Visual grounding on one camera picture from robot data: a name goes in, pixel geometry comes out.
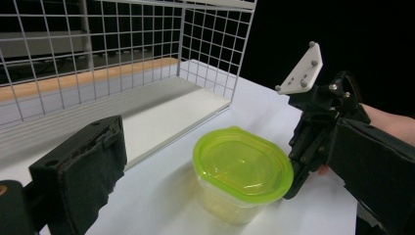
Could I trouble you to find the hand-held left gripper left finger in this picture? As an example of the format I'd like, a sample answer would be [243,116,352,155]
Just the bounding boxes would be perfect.
[28,115,129,235]

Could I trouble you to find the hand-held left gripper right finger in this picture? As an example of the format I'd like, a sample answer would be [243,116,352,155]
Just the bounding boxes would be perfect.
[327,117,415,235]

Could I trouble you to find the green lidded plastic container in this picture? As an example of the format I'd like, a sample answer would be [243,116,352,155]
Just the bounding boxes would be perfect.
[192,125,295,225]

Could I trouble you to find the white wire shelf rack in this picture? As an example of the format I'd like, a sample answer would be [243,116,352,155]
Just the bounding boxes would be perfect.
[0,0,258,171]

